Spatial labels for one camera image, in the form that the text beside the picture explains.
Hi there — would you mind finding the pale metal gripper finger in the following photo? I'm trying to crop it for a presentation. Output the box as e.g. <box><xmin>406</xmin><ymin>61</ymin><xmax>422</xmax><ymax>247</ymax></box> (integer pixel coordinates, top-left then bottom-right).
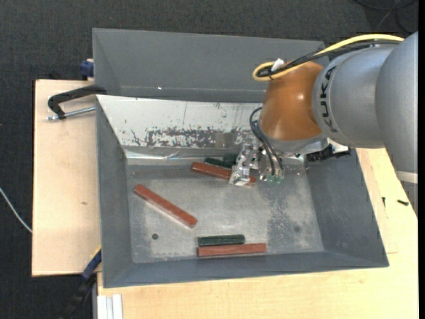
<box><xmin>231</xmin><ymin>165</ymin><xmax>252</xmax><ymax>180</ymax></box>
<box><xmin>227</xmin><ymin>176</ymin><xmax>254</xmax><ymax>188</ymax></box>

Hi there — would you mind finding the dark green flat block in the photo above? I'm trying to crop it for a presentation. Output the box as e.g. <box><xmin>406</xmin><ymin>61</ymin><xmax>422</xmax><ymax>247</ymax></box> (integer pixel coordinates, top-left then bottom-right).
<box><xmin>197</xmin><ymin>233</ymin><xmax>246</xmax><ymax>248</ymax></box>
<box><xmin>203</xmin><ymin>154</ymin><xmax>238</xmax><ymax>169</ymax></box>

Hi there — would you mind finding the red-brown flat block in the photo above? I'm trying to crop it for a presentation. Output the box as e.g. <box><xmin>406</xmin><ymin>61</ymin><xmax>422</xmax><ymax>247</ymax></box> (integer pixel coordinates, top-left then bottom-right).
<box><xmin>132</xmin><ymin>183</ymin><xmax>199</xmax><ymax>229</ymax></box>
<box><xmin>196</xmin><ymin>243</ymin><xmax>268</xmax><ymax>259</ymax></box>
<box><xmin>191</xmin><ymin>161</ymin><xmax>258</xmax><ymax>185</ymax></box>

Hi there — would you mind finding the grey metal bin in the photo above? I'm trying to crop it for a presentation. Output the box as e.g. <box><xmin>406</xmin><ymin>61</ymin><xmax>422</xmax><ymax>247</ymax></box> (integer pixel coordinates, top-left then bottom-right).
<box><xmin>92</xmin><ymin>27</ymin><xmax>390</xmax><ymax>288</ymax></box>

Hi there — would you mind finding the black cylinder on white bracket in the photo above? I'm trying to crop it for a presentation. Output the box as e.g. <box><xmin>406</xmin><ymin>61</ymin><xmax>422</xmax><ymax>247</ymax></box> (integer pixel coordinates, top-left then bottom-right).
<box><xmin>295</xmin><ymin>143</ymin><xmax>352</xmax><ymax>163</ymax></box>

